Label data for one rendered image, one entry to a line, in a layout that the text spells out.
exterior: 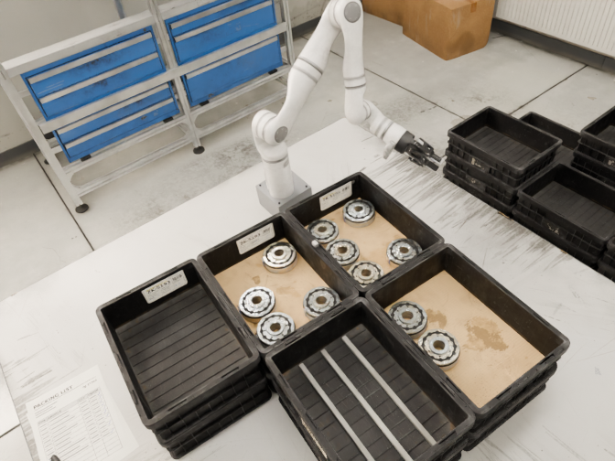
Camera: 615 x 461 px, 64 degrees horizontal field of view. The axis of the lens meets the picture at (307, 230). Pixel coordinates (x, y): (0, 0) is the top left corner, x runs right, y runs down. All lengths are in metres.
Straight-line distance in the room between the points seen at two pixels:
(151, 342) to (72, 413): 0.30
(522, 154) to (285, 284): 1.42
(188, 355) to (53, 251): 1.90
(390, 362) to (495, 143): 1.49
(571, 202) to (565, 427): 1.25
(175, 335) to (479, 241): 1.02
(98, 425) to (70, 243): 1.77
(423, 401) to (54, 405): 1.02
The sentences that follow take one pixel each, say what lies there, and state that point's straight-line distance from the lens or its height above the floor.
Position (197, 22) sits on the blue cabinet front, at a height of 0.80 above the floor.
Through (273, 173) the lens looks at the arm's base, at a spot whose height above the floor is 0.91.
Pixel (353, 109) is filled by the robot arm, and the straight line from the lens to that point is 1.68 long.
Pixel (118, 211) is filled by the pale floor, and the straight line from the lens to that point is 3.22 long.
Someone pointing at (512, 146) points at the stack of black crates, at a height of 0.49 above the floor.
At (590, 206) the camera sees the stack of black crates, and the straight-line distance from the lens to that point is 2.48.
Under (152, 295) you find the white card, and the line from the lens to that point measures 1.48.
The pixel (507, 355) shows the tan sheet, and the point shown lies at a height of 0.83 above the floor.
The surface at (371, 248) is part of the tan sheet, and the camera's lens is 1.53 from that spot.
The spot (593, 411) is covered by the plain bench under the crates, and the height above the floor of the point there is 0.70.
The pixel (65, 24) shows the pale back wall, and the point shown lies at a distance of 3.83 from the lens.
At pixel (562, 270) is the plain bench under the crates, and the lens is 1.74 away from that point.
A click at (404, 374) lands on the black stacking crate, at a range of 1.30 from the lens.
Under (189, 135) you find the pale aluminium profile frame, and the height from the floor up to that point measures 0.15.
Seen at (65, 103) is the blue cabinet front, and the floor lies 0.66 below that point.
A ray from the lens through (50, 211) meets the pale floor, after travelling 3.46.
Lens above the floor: 1.98
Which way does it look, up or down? 46 degrees down
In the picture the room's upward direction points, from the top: 8 degrees counter-clockwise
